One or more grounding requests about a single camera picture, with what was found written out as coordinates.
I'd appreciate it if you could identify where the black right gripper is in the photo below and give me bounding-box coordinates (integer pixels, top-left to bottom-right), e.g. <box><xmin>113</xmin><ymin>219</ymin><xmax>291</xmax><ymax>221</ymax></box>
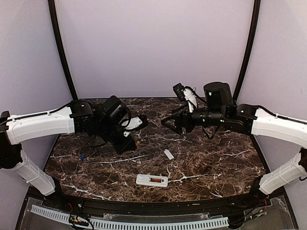
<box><xmin>161</xmin><ymin>103</ymin><xmax>226</xmax><ymax>134</ymax></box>

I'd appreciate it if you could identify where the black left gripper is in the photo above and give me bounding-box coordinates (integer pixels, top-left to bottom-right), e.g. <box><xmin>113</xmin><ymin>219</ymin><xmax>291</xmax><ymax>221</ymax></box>
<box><xmin>95</xmin><ymin>119</ymin><xmax>136</xmax><ymax>154</ymax></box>

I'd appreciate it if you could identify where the white battery cover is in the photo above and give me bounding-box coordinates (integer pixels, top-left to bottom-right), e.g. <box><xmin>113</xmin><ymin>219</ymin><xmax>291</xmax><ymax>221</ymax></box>
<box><xmin>164</xmin><ymin>149</ymin><xmax>174</xmax><ymax>160</ymax></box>

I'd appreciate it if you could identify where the white remote control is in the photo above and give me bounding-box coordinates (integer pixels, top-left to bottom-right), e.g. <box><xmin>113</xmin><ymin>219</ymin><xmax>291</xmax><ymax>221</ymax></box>
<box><xmin>136</xmin><ymin>174</ymin><xmax>168</xmax><ymax>187</ymax></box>

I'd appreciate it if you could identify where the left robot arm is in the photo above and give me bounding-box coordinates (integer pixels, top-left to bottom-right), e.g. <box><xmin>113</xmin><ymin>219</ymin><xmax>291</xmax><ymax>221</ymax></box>
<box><xmin>0</xmin><ymin>96</ymin><xmax>145</xmax><ymax>209</ymax></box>

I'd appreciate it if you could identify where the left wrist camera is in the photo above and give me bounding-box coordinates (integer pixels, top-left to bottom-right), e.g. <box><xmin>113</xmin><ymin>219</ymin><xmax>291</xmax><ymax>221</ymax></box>
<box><xmin>137</xmin><ymin>115</ymin><xmax>148</xmax><ymax>129</ymax></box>

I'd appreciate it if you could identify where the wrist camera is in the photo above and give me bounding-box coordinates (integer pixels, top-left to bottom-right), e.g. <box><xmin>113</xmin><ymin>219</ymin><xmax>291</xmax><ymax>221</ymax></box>
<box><xmin>173</xmin><ymin>83</ymin><xmax>185</xmax><ymax>102</ymax></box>
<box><xmin>137</xmin><ymin>115</ymin><xmax>148</xmax><ymax>129</ymax></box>

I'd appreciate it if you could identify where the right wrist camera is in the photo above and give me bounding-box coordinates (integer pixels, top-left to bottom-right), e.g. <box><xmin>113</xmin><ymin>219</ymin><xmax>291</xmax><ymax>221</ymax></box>
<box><xmin>173</xmin><ymin>83</ymin><xmax>185</xmax><ymax>102</ymax></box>

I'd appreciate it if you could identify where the black front table rail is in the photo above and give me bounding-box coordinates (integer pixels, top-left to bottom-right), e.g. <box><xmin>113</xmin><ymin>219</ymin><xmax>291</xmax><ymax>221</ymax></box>
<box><xmin>49</xmin><ymin>193</ymin><xmax>264</xmax><ymax>216</ymax></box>

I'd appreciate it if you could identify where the white slotted cable duct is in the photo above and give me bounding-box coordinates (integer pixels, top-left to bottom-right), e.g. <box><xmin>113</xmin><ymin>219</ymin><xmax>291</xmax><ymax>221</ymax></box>
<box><xmin>31</xmin><ymin>205</ymin><xmax>229</xmax><ymax>230</ymax></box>

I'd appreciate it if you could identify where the black right corner post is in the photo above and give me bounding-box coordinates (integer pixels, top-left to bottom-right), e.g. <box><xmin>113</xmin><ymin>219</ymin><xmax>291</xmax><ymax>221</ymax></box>
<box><xmin>233</xmin><ymin>0</ymin><xmax>261</xmax><ymax>102</ymax></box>

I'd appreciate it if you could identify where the black corner post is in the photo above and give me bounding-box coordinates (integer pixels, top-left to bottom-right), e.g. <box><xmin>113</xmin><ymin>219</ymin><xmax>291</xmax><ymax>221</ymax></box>
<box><xmin>48</xmin><ymin>0</ymin><xmax>78</xmax><ymax>100</ymax></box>
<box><xmin>233</xmin><ymin>0</ymin><xmax>261</xmax><ymax>102</ymax></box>

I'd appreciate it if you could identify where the black left corner post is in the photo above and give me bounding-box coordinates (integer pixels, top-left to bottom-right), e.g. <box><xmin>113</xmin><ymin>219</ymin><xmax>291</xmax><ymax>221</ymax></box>
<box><xmin>48</xmin><ymin>0</ymin><xmax>78</xmax><ymax>100</ymax></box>

